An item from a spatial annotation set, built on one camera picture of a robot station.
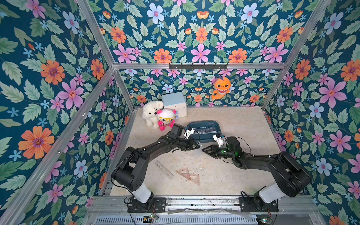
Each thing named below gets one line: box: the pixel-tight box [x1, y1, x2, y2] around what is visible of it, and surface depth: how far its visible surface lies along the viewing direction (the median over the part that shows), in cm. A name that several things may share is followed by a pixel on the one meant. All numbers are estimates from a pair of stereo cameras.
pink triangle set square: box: [175, 167, 191, 180], surface depth 88 cm
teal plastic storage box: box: [186, 120, 222, 143], surface depth 107 cm
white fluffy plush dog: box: [142, 100, 165, 129], surface depth 97 cm
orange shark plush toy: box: [211, 76, 232, 100], surface depth 100 cm
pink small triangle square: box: [188, 173, 200, 187], surface depth 85 cm
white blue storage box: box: [161, 91, 188, 119], surface depth 107 cm
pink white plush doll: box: [156, 108, 180, 131], surface depth 97 cm
